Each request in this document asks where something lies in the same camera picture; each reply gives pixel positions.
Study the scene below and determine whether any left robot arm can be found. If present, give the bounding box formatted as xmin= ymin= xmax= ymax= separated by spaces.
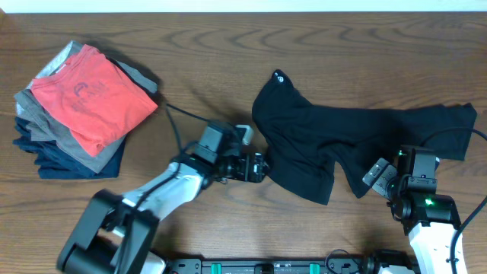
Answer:
xmin=56 ymin=120 xmax=267 ymax=273

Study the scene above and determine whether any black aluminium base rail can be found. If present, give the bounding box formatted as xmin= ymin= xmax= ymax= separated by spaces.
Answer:
xmin=164 ymin=256 xmax=374 ymax=274

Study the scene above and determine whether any folded red t-shirt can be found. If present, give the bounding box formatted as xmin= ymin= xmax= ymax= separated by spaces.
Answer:
xmin=30 ymin=45 xmax=158 ymax=157

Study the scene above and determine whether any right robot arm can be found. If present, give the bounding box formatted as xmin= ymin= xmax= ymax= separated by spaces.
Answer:
xmin=362 ymin=145 xmax=467 ymax=273

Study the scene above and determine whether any black t-shirt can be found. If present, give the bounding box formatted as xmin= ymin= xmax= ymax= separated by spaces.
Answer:
xmin=252 ymin=69 xmax=477 ymax=205

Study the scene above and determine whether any folded light grey garment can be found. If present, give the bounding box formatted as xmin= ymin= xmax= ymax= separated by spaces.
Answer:
xmin=14 ymin=40 xmax=83 ymax=120

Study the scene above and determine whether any folded navy blue garment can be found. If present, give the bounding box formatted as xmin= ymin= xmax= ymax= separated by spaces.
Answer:
xmin=12 ymin=117 xmax=126 ymax=180

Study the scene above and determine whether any folded grey t-shirt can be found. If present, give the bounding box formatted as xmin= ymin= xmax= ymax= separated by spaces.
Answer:
xmin=27 ymin=59 xmax=158 ymax=173

